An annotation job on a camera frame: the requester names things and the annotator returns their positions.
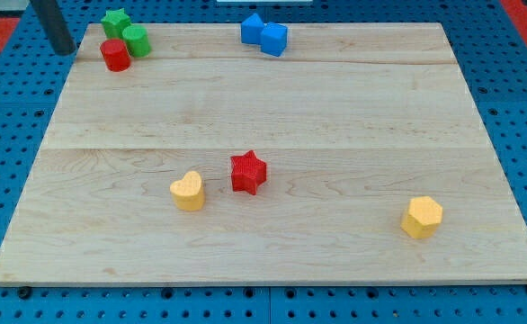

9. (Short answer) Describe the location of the blue cube block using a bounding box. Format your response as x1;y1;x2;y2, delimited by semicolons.
260;22;289;57

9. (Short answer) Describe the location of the yellow heart block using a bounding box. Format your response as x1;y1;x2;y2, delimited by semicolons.
169;171;205;212

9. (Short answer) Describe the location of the red cylinder block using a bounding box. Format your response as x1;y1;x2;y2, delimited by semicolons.
100;39;131;72

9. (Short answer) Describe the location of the blue pentagon block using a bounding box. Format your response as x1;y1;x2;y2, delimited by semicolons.
240;13;265;45

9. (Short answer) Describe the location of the light wooden board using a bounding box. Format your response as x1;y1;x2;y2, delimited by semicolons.
0;22;527;287

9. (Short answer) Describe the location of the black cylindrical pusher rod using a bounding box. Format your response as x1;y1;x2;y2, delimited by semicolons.
30;0;76;56

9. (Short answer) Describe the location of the green star block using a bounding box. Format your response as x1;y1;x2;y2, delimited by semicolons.
101;8;131;39

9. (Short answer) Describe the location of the yellow hexagon block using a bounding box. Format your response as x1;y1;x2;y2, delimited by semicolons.
400;196;443;239

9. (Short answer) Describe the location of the red star block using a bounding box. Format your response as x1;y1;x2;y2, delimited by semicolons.
230;150;267;195

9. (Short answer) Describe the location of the green cylinder block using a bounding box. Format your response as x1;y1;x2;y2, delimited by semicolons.
122;24;151;58

